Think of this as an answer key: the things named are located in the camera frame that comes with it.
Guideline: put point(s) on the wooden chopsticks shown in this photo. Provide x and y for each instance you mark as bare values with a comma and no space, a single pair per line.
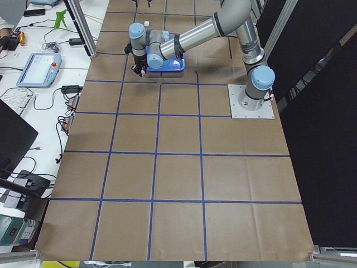
95,19

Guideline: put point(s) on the aluminium frame post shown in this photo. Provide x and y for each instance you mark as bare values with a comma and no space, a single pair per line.
80,23

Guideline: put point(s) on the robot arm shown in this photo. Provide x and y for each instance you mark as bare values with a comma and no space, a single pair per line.
151,48

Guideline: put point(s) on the black monitor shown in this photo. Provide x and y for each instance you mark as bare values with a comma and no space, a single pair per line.
17,136

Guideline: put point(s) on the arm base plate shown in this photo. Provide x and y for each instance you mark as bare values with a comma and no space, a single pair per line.
243,107

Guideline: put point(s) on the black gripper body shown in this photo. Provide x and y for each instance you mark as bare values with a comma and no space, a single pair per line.
138,60

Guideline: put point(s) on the black power adapter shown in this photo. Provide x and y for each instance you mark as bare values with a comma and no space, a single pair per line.
75,41

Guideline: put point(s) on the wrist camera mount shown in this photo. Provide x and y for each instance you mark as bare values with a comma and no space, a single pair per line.
128,49

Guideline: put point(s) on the teach pendant tablet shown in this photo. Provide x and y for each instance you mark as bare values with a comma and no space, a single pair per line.
40,70

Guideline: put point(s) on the brown paper table cover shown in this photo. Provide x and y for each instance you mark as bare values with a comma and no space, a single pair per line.
157,169

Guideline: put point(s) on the blue plastic tray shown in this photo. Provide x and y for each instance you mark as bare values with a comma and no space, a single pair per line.
170,65

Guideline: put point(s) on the white keyboard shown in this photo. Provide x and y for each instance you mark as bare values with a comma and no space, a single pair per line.
18,99

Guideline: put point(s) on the green handled reacher grabber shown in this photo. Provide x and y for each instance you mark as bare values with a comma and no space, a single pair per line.
60,19

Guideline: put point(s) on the black smartphone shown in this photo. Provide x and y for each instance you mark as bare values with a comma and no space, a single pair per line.
34,12

